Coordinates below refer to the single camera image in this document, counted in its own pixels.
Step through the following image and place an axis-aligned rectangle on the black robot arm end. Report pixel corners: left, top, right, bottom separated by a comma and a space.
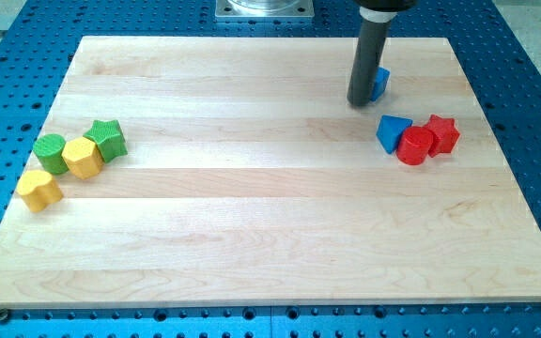
354, 0, 418, 12

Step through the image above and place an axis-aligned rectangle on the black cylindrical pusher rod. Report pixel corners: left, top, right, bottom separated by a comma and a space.
347, 7, 396, 107

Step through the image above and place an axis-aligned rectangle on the green cylinder block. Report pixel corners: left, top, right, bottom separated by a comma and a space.
33, 133, 69, 175

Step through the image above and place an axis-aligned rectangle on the red cylinder block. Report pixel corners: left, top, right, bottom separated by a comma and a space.
396, 126, 433, 165

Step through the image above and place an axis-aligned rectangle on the blue cube block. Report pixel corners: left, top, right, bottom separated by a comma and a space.
370, 67, 391, 101

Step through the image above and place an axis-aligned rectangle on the light wooden board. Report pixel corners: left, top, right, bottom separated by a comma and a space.
0, 36, 541, 309

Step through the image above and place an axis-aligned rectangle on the yellow hexagon block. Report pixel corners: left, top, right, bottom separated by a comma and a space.
62, 137, 103, 179

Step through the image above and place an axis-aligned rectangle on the blue triangle block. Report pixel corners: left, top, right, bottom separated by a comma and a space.
376, 115, 413, 154

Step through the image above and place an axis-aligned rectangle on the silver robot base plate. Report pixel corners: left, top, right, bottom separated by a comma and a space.
215, 0, 315, 20

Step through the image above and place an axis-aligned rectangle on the yellow heart block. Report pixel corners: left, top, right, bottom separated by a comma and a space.
16, 170, 63, 212

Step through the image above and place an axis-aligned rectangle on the green star block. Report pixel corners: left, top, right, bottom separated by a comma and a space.
84, 120, 128, 163

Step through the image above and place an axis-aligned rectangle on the red star block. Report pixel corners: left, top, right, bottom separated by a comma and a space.
424, 115, 460, 158

